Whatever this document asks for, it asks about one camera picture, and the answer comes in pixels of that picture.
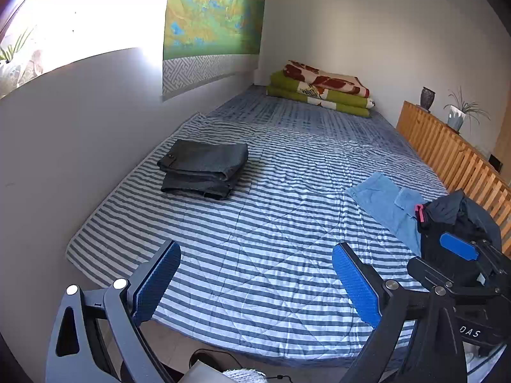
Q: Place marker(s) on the light blue garment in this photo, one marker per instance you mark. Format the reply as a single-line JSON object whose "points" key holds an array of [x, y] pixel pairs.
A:
{"points": [[391, 206]]}

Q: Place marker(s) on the wooden slatted bed rail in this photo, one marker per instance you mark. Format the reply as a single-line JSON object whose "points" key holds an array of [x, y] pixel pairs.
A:
{"points": [[458, 165]]}

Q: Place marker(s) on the windowsill plant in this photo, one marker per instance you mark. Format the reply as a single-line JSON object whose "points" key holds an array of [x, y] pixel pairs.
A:
{"points": [[12, 51]]}

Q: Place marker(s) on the potted spider plant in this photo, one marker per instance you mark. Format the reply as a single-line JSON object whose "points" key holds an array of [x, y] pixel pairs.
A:
{"points": [[461, 110]]}

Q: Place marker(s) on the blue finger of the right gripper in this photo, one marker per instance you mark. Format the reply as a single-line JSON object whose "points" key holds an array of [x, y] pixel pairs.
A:
{"points": [[459, 247]]}

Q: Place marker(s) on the red cream folded blanket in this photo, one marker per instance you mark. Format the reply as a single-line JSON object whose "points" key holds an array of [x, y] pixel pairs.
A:
{"points": [[333, 81]]}

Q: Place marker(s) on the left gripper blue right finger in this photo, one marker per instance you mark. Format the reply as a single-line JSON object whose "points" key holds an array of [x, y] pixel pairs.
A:
{"points": [[382, 304]]}

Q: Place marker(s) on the dark ceramic vase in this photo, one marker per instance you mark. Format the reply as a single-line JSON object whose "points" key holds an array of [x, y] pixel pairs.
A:
{"points": [[427, 98]]}

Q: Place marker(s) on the blue white striped bed sheet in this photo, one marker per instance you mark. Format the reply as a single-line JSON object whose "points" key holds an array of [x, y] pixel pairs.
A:
{"points": [[256, 272]]}

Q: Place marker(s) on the green folded quilt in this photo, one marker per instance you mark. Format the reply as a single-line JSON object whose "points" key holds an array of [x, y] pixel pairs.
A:
{"points": [[291, 89]]}

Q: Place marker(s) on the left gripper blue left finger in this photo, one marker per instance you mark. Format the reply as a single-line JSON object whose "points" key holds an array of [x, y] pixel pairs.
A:
{"points": [[128, 302]]}

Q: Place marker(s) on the grey houndstooth shorts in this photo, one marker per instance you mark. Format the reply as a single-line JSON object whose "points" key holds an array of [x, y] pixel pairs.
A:
{"points": [[208, 169]]}

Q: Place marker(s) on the green landscape wall scroll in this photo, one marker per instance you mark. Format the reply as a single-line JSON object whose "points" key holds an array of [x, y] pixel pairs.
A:
{"points": [[207, 40]]}

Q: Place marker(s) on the dark navy black clothes pile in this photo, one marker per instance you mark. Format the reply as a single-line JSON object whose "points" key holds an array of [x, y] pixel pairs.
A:
{"points": [[465, 219]]}

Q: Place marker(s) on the wooden door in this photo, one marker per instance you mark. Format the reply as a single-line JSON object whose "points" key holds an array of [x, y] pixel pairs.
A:
{"points": [[502, 150]]}

